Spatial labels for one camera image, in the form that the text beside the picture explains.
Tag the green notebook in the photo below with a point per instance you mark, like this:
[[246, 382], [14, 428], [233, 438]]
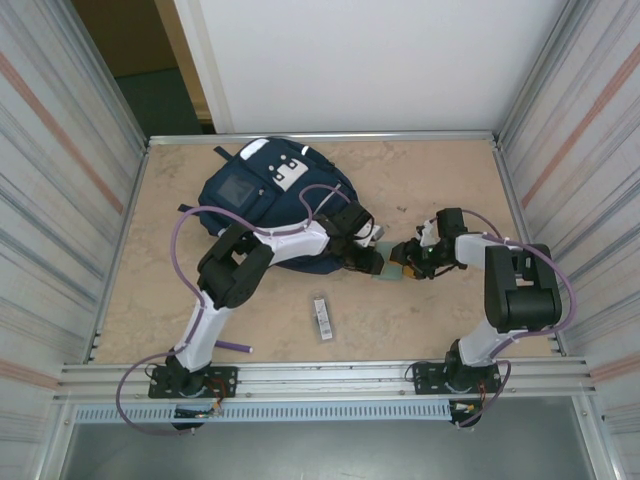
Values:
[[389, 265]]

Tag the clear pen refill pack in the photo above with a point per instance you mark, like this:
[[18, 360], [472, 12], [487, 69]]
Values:
[[321, 319]]

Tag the navy blue white backpack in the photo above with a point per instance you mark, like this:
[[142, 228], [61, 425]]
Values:
[[260, 200]]

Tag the purple pen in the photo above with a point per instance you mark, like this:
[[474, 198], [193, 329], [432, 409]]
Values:
[[235, 346]]

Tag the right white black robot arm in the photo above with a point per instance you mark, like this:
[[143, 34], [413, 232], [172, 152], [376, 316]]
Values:
[[520, 290]]

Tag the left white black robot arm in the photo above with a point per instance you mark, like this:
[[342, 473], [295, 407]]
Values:
[[295, 242]]

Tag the grey metal panel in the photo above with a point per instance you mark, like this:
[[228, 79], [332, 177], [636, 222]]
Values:
[[325, 455]]

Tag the aluminium frame side rail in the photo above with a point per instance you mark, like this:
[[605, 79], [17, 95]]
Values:
[[132, 200], [512, 190]]

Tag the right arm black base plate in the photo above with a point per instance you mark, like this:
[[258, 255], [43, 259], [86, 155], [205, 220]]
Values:
[[422, 380]]

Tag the aluminium frame crossbar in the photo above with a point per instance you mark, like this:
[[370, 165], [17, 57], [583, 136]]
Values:
[[375, 137]]

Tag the aluminium mounting rail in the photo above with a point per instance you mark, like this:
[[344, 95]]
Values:
[[325, 380]]

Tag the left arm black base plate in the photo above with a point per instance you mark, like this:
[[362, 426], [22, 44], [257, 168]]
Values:
[[227, 380]]

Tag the white door frame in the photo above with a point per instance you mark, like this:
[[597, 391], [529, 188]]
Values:
[[204, 60]]

